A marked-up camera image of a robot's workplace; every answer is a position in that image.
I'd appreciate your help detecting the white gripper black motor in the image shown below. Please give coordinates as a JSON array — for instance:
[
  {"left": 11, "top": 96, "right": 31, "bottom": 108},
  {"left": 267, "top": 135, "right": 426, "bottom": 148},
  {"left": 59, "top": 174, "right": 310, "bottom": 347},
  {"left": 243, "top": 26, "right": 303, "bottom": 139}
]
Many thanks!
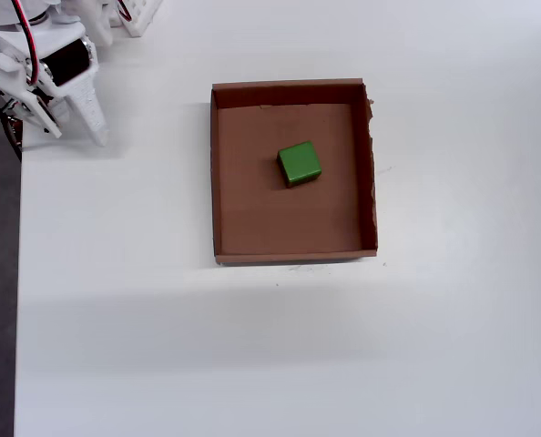
[{"left": 0, "top": 21, "right": 111, "bottom": 147}]

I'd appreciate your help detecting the green cube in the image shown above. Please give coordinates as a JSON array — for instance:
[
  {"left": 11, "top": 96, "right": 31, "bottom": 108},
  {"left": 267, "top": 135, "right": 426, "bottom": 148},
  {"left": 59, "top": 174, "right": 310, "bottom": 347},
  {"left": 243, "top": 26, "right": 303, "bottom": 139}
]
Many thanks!
[{"left": 277, "top": 140, "right": 322, "bottom": 189}]

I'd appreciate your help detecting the brown cardboard box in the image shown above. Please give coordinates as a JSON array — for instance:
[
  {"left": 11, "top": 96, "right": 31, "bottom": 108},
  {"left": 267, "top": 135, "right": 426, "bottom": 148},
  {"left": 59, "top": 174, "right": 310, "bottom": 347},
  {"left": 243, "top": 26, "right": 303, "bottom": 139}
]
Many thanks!
[{"left": 209, "top": 77, "right": 380, "bottom": 268}]

